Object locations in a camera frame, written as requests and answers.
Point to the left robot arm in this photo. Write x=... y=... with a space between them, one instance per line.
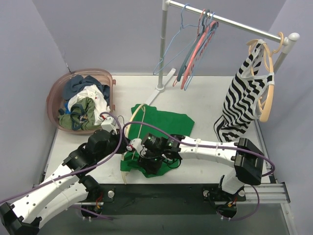
x=69 y=184

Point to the pink laundry basket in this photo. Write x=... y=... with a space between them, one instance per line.
x=55 y=101

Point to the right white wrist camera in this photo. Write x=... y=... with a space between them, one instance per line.
x=137 y=146

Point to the white clothes rack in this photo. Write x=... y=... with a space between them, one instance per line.
x=288 y=43

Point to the striped black white tank top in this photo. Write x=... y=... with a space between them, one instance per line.
x=250 y=94

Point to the pink hanger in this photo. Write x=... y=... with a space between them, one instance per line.
x=195 y=56

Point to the teal hanger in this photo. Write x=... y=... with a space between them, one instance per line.
x=190 y=54

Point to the light blue wire hanger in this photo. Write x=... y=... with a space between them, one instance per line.
x=206 y=29

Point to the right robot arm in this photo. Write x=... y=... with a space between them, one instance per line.
x=243 y=156

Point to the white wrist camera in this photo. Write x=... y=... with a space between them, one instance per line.
x=109 y=124
x=137 y=146

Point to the cream yellow hanger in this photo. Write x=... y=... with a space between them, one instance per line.
x=140 y=107

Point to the pile of clothes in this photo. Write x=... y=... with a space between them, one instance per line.
x=85 y=99

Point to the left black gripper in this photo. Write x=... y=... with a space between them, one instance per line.
x=123 y=146

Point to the aluminium rail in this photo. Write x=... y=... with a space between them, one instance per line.
x=268 y=194

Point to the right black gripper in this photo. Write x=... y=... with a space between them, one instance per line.
x=143 y=161

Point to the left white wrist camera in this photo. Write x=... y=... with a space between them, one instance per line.
x=109 y=124

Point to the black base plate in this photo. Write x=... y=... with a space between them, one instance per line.
x=156 y=199

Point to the green tank top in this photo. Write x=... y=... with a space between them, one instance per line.
x=171 y=123

